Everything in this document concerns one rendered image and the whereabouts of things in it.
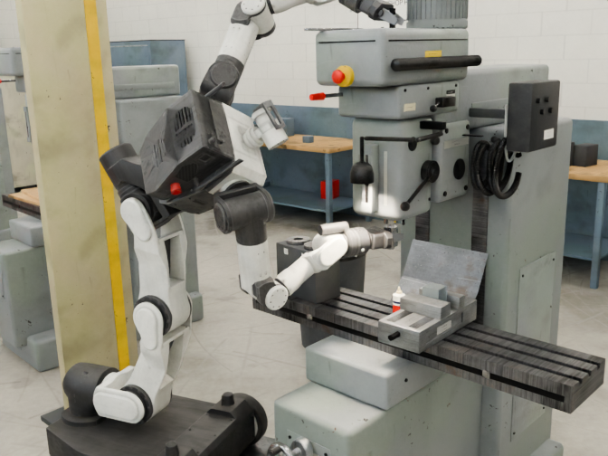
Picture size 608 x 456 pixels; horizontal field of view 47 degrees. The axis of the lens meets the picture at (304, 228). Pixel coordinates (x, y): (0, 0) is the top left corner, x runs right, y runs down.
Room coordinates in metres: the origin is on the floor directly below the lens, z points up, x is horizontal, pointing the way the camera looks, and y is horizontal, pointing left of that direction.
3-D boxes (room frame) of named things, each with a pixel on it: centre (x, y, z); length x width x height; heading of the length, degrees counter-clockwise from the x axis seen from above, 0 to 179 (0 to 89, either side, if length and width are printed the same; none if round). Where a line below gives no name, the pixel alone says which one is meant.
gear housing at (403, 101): (2.25, -0.31, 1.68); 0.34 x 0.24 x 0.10; 137
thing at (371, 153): (2.14, -0.21, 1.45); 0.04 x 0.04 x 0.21; 47
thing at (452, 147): (2.36, -0.42, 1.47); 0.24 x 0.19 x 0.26; 47
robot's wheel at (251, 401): (2.36, 0.25, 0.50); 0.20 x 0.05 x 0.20; 66
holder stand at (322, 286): (2.46, -0.01, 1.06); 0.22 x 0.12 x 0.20; 40
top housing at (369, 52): (2.23, -0.30, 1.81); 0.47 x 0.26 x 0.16; 137
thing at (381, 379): (2.22, -0.28, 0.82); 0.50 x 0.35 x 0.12; 137
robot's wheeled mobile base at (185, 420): (2.22, 0.58, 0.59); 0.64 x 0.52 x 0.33; 66
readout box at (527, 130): (2.21, -0.73, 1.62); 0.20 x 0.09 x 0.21; 137
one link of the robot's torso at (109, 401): (2.23, 0.61, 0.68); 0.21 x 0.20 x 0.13; 66
